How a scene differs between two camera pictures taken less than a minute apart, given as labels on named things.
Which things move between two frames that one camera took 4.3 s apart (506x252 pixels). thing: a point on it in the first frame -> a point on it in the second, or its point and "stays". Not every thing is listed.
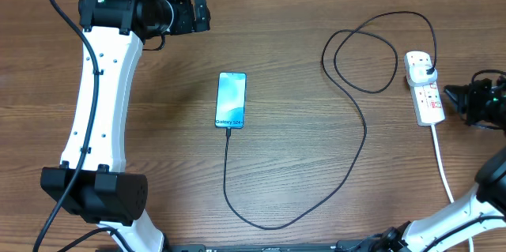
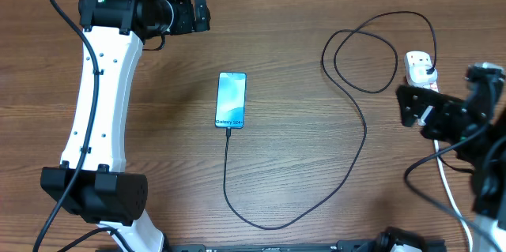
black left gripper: x=187 y=24 stays
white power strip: x=426 y=99 stays
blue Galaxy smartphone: x=231 y=99 stays
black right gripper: x=462 y=95 -> x=440 y=115
